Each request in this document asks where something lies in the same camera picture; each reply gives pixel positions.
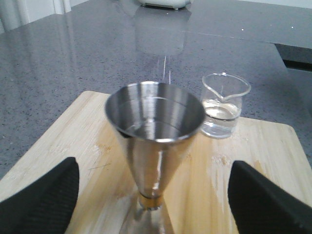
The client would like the stainless steel jigger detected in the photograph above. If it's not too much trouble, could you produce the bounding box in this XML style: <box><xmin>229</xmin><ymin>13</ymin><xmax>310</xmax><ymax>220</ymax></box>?
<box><xmin>104</xmin><ymin>81</ymin><xmax>205</xmax><ymax>234</ymax></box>

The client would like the wooden cutting board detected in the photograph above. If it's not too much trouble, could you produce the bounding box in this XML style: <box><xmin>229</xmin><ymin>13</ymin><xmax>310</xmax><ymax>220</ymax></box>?
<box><xmin>0</xmin><ymin>91</ymin><xmax>312</xmax><ymax>234</ymax></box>

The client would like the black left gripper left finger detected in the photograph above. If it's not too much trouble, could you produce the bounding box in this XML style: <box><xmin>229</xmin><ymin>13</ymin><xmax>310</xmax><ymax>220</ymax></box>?
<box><xmin>0</xmin><ymin>157</ymin><xmax>79</xmax><ymax>234</ymax></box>

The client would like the glass measuring beaker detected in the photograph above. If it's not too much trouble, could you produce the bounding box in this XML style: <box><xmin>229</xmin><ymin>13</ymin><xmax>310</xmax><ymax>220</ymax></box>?
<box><xmin>201</xmin><ymin>72</ymin><xmax>251</xmax><ymax>138</ymax></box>

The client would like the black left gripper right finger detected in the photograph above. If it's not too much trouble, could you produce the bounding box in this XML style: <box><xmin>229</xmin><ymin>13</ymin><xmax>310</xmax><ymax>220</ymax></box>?
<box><xmin>228</xmin><ymin>160</ymin><xmax>312</xmax><ymax>234</ymax></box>

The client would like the grey curtain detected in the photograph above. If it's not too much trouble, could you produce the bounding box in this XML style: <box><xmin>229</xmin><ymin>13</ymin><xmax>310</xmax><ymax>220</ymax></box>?
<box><xmin>0</xmin><ymin>0</ymin><xmax>73</xmax><ymax>34</ymax></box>

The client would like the white appliance base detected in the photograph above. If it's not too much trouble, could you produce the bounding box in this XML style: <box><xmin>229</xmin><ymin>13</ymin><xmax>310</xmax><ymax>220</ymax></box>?
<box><xmin>138</xmin><ymin>0</ymin><xmax>194</xmax><ymax>10</ymax></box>

